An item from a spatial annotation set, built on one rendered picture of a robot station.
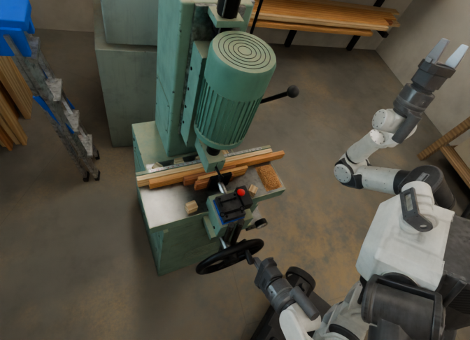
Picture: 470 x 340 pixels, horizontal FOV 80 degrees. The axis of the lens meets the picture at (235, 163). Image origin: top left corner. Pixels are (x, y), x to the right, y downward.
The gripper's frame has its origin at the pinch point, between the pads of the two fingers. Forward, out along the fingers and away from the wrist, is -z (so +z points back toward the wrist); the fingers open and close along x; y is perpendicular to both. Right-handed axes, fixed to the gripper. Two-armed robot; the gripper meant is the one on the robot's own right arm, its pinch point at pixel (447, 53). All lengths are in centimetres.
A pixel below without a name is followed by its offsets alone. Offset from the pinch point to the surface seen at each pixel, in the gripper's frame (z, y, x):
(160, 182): 71, 29, 63
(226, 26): 11, 26, 54
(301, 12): 28, 208, -113
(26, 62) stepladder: 57, 91, 107
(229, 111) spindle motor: 29, 12, 54
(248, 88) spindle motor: 20, 9, 52
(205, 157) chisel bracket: 57, 26, 49
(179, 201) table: 76, 22, 57
